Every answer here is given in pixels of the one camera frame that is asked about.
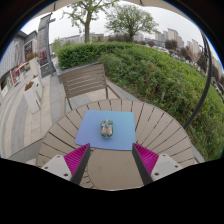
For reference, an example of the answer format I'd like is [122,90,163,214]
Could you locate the curved black parasol pole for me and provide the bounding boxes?
[182,31,213,131]

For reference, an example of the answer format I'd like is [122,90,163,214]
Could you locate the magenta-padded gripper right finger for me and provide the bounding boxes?
[131,142,184,186]

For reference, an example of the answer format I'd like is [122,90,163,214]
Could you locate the white planter box with flowers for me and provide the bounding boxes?
[25,53,42,78]
[23,81,44,114]

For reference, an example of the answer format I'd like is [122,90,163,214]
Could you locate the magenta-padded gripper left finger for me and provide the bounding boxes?
[40,143,92,186]

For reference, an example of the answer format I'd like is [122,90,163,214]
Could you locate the tall grey sign pillar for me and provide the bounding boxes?
[36,13,57,78]

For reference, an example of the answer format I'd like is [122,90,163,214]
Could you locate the distant apartment buildings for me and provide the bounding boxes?
[154,28,224,78]

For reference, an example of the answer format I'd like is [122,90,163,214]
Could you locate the grey storefront building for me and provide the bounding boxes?
[0,29,39,101]

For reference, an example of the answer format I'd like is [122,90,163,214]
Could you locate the slatted brown outdoor chair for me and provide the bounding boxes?
[58,62,123,111]

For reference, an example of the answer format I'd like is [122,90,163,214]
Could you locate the transparent teal computer mouse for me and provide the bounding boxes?
[100,119,114,139]

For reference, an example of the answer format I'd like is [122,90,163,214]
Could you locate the round leafy green tree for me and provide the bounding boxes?
[104,3,159,43]

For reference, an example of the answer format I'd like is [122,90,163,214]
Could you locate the bare-trunked leaning tree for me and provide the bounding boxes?
[61,0,118,44]

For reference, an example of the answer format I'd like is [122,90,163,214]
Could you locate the blue gradient mouse pad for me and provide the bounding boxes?
[74,109,137,152]

